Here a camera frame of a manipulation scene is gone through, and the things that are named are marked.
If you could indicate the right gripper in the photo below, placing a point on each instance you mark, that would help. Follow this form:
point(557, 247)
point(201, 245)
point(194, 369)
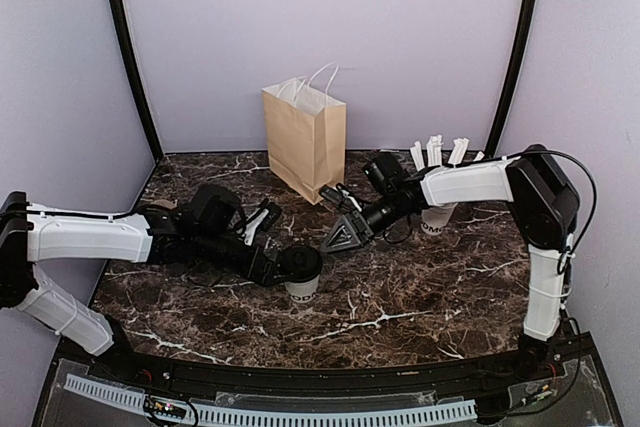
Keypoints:
point(345, 223)

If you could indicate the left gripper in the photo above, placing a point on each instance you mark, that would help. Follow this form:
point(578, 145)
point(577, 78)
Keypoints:
point(264, 278)

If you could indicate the black plastic cup lid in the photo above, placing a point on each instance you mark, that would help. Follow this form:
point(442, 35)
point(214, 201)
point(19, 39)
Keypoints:
point(300, 263)

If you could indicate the brown pulp cup carrier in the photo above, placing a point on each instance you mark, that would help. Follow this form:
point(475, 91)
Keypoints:
point(162, 204)

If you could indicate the brown paper bag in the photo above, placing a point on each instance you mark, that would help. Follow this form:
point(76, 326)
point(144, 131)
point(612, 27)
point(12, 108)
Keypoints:
point(306, 132)

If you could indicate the white paper coffee cup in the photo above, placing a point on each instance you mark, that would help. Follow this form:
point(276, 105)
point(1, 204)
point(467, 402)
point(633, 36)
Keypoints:
point(302, 292)

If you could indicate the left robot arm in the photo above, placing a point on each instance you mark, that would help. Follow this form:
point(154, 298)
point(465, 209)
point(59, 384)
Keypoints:
point(212, 226)

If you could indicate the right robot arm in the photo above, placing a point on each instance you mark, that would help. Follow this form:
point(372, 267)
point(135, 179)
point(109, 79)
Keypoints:
point(542, 200)

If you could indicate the white cup holding straws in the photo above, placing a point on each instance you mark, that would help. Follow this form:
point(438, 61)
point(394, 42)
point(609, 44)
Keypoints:
point(435, 219)

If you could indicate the small circuit board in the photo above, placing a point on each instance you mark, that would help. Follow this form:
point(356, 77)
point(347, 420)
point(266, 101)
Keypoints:
point(160, 409)

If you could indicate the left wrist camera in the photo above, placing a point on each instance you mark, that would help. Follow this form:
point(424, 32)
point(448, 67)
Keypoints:
point(261, 220)

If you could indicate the black front rail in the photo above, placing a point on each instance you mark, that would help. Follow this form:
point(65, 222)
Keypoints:
point(483, 376)

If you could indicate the white slotted cable duct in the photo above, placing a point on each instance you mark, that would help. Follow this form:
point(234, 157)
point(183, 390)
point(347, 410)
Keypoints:
point(201, 414)

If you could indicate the right black frame post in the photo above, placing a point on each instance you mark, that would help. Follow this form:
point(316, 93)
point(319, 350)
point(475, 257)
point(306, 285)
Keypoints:
point(516, 58)

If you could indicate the black frame post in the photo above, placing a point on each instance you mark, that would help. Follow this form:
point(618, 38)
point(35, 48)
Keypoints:
point(128, 56)
point(516, 58)

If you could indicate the left black frame post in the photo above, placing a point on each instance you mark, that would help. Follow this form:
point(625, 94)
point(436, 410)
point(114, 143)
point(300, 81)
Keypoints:
point(128, 56)

